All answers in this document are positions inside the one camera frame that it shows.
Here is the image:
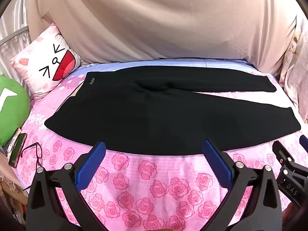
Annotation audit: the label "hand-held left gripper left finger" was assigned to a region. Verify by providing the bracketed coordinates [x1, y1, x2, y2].
[26, 141, 107, 231]

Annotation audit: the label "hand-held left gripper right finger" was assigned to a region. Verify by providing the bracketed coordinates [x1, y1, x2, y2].
[202, 139, 283, 231]

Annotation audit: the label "black pants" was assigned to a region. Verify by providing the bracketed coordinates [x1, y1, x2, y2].
[44, 65, 302, 156]

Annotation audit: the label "black-rimmed glasses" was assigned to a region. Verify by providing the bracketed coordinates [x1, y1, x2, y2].
[20, 142, 44, 172]

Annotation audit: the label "pink rose bedsheet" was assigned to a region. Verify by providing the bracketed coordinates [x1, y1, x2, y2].
[7, 58, 308, 231]

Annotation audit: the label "dark smartphone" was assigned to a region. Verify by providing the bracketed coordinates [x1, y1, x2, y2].
[8, 133, 28, 168]

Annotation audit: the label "green plush pillow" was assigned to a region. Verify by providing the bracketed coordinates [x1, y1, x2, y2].
[0, 74, 31, 147]

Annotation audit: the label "white cat face pillow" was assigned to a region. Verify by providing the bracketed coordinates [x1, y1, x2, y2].
[11, 23, 84, 101]

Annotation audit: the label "beige draped cloth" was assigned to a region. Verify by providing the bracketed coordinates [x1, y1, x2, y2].
[26, 0, 302, 75]

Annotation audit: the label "white sheer curtain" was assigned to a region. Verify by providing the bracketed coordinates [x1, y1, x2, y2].
[0, 0, 33, 77]

